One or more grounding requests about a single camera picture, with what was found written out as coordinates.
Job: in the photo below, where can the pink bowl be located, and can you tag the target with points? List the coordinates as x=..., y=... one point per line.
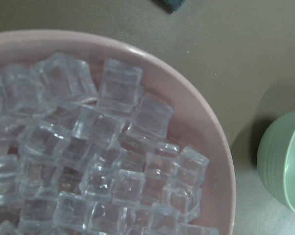
x=194, y=122

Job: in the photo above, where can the green ceramic bowl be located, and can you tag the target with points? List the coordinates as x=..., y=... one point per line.
x=276, y=160

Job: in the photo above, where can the pile of clear ice cubes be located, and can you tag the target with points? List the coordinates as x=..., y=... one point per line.
x=77, y=159

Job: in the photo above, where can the grey folded cloth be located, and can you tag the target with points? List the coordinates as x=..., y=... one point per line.
x=170, y=5

